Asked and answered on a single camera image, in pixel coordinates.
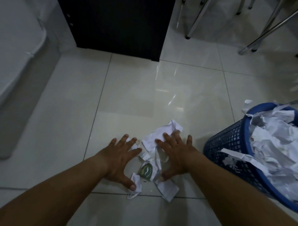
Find person's right hand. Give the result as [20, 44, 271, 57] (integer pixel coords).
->
[154, 130, 203, 182]

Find person's left hand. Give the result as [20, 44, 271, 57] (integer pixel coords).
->
[97, 134, 143, 191]

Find pile of shredded white paper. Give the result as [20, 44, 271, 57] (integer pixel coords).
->
[126, 119, 184, 202]

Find green round print paper piece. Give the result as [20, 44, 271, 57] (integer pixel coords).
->
[137, 163, 153, 181]

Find blue plastic mesh wastebasket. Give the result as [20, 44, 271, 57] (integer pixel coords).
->
[203, 102, 298, 214]

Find person's left forearm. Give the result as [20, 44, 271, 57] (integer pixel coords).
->
[0, 153, 110, 226]

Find person's right forearm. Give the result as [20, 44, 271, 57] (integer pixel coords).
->
[186, 154, 298, 226]

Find white tiled floor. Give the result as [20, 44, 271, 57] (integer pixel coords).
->
[0, 0, 298, 226]

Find black table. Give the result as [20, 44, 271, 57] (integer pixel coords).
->
[57, 0, 176, 62]

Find black chrome chair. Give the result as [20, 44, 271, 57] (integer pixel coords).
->
[235, 0, 298, 56]

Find white wall cable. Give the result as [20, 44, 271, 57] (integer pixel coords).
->
[25, 17, 47, 57]

